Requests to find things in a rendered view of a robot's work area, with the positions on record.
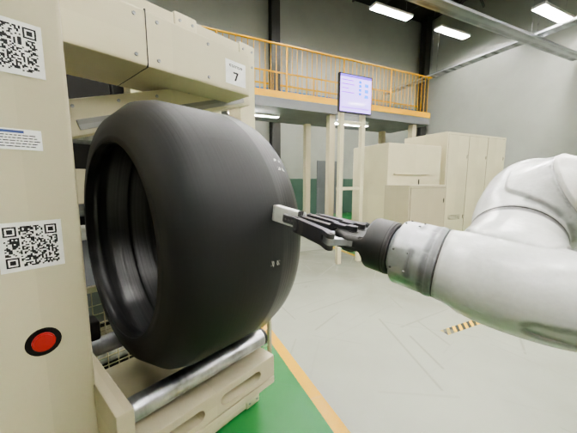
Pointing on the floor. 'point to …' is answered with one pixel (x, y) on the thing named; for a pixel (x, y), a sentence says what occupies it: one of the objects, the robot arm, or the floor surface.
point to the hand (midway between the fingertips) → (288, 216)
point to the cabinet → (416, 204)
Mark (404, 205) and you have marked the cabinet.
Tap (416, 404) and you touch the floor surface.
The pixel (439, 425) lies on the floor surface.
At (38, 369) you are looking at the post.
